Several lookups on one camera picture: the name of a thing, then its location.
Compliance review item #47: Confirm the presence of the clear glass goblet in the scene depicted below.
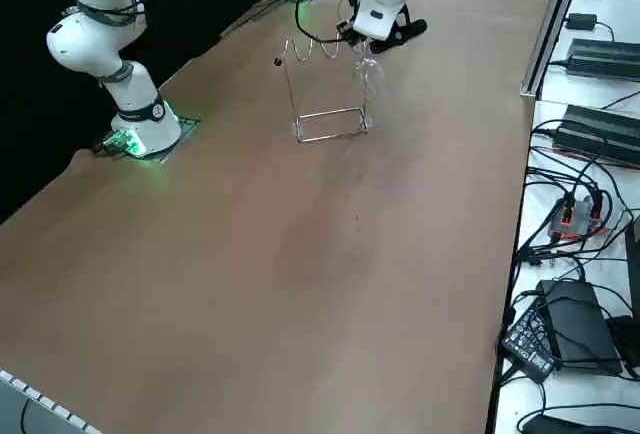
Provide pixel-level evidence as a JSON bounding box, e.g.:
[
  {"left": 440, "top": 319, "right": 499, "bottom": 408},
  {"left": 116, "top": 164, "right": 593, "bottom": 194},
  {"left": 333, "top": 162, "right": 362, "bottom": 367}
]
[{"left": 349, "top": 36, "right": 387, "bottom": 131}]

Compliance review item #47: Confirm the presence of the small black power adapter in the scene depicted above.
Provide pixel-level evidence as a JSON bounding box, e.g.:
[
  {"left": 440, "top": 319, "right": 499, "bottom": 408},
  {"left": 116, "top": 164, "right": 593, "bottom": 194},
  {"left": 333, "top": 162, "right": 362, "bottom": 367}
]
[{"left": 566, "top": 13, "right": 599, "bottom": 31}]

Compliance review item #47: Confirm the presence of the large black power brick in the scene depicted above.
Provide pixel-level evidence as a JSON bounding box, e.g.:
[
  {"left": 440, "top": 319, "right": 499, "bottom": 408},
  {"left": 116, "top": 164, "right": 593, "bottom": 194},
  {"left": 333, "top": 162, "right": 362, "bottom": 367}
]
[
  {"left": 567, "top": 37, "right": 640, "bottom": 81},
  {"left": 552, "top": 102, "right": 640, "bottom": 171}
]

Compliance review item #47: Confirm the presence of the black panel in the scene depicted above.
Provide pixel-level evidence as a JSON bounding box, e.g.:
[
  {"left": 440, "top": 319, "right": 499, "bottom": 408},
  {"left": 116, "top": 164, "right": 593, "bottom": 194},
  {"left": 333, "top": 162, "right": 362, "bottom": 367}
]
[{"left": 624, "top": 213, "right": 640, "bottom": 305}]

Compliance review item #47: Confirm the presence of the black rectangular box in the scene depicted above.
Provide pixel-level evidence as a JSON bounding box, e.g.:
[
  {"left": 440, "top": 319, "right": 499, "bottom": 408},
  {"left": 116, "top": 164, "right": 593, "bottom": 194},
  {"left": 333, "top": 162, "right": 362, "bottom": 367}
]
[{"left": 537, "top": 278, "right": 625, "bottom": 378}]

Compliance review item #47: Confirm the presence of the black keypad device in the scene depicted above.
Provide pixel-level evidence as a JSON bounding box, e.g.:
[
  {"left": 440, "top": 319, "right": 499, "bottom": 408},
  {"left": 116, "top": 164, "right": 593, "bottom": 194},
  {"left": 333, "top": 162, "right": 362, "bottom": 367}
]
[{"left": 499, "top": 302, "right": 557, "bottom": 384}]

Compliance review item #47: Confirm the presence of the black rounded device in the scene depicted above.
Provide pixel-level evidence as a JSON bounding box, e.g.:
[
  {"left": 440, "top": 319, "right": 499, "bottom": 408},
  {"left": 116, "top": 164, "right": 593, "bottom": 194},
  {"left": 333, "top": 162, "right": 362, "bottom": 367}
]
[{"left": 519, "top": 413, "right": 601, "bottom": 434}]

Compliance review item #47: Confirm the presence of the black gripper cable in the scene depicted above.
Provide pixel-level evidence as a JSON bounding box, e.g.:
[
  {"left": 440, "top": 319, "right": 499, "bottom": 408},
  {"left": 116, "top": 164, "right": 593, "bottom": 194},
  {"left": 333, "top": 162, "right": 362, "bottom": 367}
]
[{"left": 293, "top": 0, "right": 351, "bottom": 48}]

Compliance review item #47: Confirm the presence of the chrome wire goblet rack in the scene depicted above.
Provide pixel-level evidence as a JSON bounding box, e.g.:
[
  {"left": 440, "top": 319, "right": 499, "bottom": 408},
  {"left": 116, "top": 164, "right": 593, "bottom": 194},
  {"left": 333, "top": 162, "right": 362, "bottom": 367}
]
[{"left": 271, "top": 36, "right": 371, "bottom": 145}]

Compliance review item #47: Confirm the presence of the aluminium camera post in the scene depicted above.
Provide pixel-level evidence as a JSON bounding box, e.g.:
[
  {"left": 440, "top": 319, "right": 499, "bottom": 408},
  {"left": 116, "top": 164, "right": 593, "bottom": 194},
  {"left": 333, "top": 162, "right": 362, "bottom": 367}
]
[{"left": 519, "top": 0, "right": 592, "bottom": 101}]

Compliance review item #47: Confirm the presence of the orange grey cable hub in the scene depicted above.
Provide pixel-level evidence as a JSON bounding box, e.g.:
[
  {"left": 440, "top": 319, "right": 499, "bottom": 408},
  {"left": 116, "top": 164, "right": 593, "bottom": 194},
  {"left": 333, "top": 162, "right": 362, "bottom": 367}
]
[{"left": 548, "top": 193, "right": 617, "bottom": 242}]

